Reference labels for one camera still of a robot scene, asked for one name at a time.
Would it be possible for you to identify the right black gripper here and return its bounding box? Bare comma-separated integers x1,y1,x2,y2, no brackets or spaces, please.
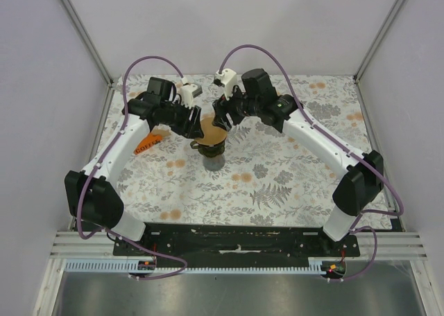
212,82,261,133

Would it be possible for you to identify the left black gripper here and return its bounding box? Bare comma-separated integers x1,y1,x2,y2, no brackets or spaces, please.
161,98,204,140

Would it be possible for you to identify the brown paper coffee filter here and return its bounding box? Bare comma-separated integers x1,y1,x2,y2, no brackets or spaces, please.
196,117,228,146

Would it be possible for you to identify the dark green coffee dripper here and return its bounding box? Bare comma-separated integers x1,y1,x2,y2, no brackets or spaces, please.
190,139,225,158

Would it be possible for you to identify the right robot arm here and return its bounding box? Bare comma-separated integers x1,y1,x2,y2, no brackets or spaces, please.
213,69,384,256

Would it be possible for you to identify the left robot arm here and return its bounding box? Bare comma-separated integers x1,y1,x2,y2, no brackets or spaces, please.
65,77,203,256

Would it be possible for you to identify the orange coffee filter pack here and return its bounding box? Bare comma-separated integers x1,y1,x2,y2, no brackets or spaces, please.
133,128,171,155

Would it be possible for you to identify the floral tablecloth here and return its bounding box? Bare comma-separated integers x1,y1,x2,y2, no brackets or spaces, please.
113,76,372,227

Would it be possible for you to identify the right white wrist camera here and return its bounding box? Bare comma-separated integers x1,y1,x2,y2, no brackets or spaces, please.
213,69,238,100

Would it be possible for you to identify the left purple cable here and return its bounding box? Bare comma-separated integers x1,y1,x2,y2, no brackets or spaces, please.
77,55,189,281

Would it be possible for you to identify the purple cable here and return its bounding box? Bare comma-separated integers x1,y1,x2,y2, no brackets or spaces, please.
77,55,189,281
216,44,405,283

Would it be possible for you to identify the left aluminium frame post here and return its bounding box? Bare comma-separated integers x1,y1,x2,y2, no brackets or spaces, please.
51,0,113,82

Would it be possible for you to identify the aluminium frame post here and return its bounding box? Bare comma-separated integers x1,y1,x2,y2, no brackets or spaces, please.
51,0,113,82
353,0,408,84

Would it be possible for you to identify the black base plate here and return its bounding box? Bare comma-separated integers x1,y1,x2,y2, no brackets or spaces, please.
112,225,361,269

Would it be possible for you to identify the white slotted cable duct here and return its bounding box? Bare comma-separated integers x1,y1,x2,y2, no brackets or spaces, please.
65,258,339,276

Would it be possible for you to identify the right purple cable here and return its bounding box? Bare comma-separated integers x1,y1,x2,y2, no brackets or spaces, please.
216,44,405,283

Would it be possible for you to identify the right aluminium frame post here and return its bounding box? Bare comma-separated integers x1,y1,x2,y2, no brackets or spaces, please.
353,0,408,84

